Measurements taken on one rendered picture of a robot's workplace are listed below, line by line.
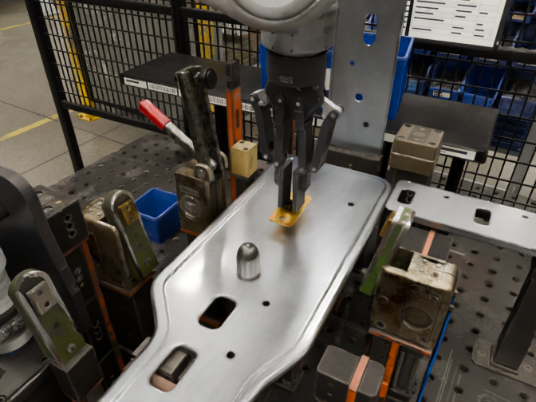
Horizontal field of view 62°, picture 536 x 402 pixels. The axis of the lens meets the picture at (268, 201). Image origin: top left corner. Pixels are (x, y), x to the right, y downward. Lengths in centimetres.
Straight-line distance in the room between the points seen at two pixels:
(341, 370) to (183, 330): 19
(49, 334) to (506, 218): 66
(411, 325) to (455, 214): 22
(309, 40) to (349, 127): 38
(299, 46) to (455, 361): 66
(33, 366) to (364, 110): 65
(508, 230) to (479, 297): 35
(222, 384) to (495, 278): 78
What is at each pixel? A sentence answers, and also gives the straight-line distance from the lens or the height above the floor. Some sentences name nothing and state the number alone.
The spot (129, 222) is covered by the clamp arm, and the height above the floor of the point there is 107.
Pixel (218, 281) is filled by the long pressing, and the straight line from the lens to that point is 60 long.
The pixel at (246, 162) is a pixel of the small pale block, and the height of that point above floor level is 104.
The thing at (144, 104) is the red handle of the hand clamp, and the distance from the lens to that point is 74.
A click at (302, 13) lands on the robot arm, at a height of 135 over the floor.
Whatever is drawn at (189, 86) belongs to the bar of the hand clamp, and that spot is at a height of 120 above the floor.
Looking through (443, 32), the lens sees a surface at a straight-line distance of 108.
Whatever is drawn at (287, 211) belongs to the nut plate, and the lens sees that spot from 68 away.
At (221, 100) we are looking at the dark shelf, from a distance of 107.
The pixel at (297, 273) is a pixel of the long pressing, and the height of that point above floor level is 100.
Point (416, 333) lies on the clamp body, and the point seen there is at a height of 96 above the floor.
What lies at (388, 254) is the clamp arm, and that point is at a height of 106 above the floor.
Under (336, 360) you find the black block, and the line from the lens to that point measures 53.
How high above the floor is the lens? 142
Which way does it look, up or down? 35 degrees down
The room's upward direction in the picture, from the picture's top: straight up
